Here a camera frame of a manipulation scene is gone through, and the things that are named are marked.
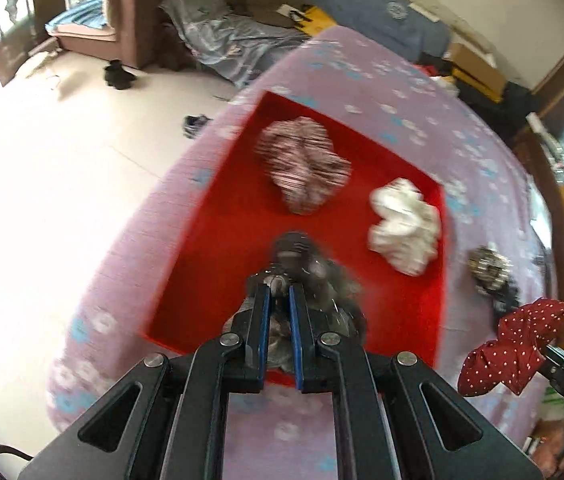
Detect yellow bag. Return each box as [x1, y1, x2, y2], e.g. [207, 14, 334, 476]
[289, 5, 338, 38]

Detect black boots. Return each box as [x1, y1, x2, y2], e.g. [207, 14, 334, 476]
[103, 60, 138, 92]

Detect cardboard box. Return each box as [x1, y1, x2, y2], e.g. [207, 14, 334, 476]
[447, 42, 508, 95]

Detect red dotted scrunchie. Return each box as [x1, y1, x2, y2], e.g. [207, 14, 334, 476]
[457, 297, 564, 398]

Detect blue mat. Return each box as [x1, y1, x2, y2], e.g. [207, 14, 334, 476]
[46, 0, 119, 37]

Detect black cable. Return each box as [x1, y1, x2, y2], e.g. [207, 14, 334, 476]
[0, 443, 34, 462]

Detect gold black scrunchie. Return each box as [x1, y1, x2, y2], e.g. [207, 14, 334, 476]
[468, 246, 513, 295]

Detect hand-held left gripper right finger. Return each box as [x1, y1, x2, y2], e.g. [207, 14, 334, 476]
[287, 284, 533, 480]

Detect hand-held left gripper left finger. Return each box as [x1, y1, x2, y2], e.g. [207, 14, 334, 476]
[17, 284, 271, 480]

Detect white scrunchie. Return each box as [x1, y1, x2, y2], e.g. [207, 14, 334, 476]
[368, 178, 442, 277]

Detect grey-blue patterned sheet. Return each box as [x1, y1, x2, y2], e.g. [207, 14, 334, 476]
[159, 0, 313, 88]

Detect brown fuzzy blanket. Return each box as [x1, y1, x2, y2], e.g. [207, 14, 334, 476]
[226, 0, 308, 27]

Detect red tray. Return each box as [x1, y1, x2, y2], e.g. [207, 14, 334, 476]
[143, 89, 448, 386]

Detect dark scrunchie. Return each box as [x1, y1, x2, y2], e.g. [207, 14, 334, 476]
[482, 276, 523, 318]

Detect dark shoe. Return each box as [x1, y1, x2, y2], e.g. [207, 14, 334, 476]
[183, 115, 211, 139]

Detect flat white box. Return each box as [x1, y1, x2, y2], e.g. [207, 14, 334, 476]
[408, 2, 444, 22]

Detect pink striped scrunchie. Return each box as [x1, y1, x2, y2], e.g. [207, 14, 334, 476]
[254, 116, 353, 216]

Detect grey furry scrunchie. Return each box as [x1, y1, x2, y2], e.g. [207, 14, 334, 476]
[232, 231, 369, 376]

